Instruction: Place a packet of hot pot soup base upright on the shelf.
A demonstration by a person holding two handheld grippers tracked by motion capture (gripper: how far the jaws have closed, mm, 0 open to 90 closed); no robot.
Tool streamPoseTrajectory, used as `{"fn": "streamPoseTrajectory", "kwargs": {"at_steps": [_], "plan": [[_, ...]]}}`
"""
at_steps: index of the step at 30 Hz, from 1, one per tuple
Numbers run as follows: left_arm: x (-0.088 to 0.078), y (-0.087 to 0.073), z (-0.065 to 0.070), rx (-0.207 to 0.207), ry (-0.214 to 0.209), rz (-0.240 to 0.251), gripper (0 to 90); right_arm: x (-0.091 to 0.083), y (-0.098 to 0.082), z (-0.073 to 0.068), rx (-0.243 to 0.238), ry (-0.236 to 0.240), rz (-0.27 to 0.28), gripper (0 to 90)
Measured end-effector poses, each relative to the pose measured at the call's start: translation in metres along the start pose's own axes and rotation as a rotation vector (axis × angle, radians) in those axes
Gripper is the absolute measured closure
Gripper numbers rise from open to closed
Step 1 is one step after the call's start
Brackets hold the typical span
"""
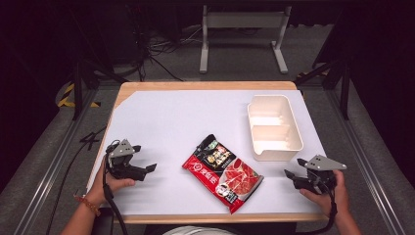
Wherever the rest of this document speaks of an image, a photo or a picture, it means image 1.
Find beaded bracelet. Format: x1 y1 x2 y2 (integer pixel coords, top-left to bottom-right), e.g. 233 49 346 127
73 194 102 217

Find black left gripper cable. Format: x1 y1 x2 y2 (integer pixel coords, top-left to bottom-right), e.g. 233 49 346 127
102 139 130 235

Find aluminium floor rail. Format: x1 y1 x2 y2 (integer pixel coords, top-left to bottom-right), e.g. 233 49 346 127
12 87 100 235
325 88 407 235

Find yellow and black hazard tape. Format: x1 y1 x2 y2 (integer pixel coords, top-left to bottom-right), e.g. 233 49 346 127
57 82 101 109

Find white table mat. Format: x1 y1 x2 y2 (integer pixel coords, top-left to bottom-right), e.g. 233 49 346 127
87 89 328 216

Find person's light clothing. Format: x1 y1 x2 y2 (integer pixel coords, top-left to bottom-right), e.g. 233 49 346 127
161 225 237 235

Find person's left hand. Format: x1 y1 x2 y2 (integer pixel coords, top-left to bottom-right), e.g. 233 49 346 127
85 159 137 208

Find bundle of black floor cables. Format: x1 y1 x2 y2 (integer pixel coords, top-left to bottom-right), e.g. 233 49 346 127
128 4 204 82

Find thin black floor cable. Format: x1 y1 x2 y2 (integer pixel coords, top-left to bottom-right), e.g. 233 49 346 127
44 145 107 235

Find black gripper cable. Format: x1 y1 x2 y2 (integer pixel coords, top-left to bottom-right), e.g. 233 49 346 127
295 180 339 235
102 139 130 235

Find black metal stand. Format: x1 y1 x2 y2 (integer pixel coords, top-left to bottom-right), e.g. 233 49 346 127
69 53 129 121
294 58 352 120

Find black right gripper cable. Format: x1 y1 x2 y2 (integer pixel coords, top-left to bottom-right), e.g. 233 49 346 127
295 180 339 235

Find white plastic bin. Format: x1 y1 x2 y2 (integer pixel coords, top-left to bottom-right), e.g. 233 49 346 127
246 94 304 163

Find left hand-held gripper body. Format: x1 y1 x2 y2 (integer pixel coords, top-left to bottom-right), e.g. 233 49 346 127
106 139 147 182

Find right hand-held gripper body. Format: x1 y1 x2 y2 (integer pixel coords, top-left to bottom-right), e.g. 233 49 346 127
293 154 347 196

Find person's right hand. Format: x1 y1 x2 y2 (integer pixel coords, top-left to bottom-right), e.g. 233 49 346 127
299 169 350 218

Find red and black food packet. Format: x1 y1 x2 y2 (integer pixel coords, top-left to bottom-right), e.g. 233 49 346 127
181 133 265 215

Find white metal stand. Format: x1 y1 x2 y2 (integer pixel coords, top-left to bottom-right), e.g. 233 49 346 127
199 4 293 74

